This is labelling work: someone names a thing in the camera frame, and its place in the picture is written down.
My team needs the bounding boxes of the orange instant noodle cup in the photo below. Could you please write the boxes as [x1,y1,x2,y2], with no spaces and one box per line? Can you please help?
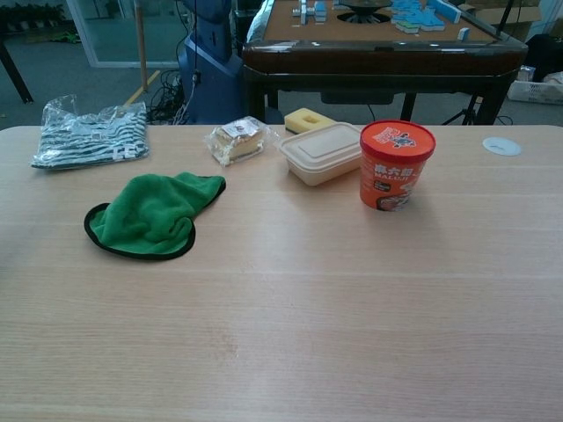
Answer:
[359,120,436,213]

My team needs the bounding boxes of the yellow sponge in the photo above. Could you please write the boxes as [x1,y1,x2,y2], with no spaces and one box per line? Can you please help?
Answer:
[283,107,336,135]

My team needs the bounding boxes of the dark wooden mahjong table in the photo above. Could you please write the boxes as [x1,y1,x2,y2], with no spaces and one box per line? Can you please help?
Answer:
[241,0,529,127]

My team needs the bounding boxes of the upright blue mahjong tiles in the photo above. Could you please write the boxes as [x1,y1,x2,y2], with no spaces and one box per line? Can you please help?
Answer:
[290,0,327,23]

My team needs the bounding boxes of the tangle of floor cables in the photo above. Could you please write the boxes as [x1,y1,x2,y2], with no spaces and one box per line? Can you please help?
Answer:
[147,68,193,125]

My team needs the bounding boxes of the green microfibre cloth black trim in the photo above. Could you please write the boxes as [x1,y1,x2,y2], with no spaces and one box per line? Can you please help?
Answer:
[83,171,228,260]

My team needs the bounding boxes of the blue machine base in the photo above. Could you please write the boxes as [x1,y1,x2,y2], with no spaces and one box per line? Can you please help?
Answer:
[177,0,247,125]

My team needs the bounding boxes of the black slanted table leg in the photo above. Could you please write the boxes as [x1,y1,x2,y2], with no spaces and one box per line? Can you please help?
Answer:
[0,37,34,106]

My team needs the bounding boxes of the wrapped cake slice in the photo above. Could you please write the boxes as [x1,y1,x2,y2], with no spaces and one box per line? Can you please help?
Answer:
[202,115,282,168]

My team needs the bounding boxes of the black tripod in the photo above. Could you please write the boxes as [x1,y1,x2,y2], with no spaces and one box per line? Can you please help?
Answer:
[442,94,483,127]

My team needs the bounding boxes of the cardboard box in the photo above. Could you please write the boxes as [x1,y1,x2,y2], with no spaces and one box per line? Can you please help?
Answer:
[465,0,545,43]

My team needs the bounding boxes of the beige lidded food container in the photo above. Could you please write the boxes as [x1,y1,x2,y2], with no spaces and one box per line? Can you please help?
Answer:
[279,121,364,188]

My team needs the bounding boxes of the white plastic basket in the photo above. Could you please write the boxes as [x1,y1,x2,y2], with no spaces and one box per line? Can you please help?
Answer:
[508,78,563,106]

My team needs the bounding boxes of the glass door with white frame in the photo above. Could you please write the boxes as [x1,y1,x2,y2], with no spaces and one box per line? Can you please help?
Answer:
[65,0,194,69]

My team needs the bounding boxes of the pile of blue mahjong tiles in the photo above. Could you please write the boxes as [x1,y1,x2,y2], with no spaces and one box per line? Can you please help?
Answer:
[390,0,462,35]

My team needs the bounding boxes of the wooden pole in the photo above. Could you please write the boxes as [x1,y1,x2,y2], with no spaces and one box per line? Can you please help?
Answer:
[134,0,150,92]

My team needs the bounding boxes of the grey round cable grommet cap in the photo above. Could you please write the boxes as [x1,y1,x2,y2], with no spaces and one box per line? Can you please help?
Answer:
[482,136,523,156]

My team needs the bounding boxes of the striped garment in plastic bag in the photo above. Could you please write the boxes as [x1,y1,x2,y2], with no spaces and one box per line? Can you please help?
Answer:
[30,93,153,171]

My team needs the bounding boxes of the black mahjong table centre dome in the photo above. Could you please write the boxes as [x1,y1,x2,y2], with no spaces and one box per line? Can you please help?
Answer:
[336,0,393,23]

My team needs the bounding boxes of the black bag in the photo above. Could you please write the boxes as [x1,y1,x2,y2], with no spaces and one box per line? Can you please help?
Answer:
[525,33,563,83]

